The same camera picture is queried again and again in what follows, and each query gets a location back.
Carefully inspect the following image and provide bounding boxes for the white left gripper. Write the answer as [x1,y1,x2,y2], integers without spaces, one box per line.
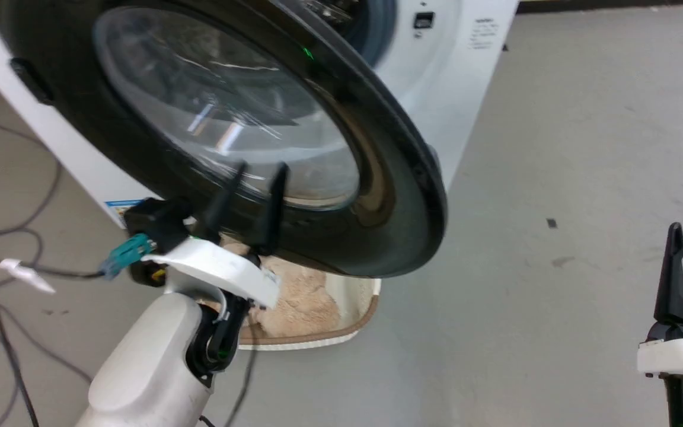
[141,161,290,310]

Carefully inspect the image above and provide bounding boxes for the black round washing machine door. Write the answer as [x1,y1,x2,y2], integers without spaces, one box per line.
[0,0,450,279]

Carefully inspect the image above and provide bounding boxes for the white washing machine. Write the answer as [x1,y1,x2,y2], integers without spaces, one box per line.
[0,0,520,231]

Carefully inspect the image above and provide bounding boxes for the beige plush fabric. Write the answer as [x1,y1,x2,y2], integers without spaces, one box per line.
[222,242,342,340]

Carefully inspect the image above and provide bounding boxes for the blue label sticker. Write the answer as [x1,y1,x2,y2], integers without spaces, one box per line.
[104,199,148,230]

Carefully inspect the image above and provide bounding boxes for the beige laundry basket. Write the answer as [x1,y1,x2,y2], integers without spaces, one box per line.
[199,237,382,352]

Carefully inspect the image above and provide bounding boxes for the teal cable connector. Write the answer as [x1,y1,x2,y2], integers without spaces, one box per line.
[101,233,157,280]

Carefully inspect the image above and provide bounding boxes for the black cable with white tag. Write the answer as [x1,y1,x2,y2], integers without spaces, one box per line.
[0,258,108,427]

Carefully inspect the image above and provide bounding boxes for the grey floor cable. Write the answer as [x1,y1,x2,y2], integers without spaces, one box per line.
[0,228,94,427]
[0,101,63,235]

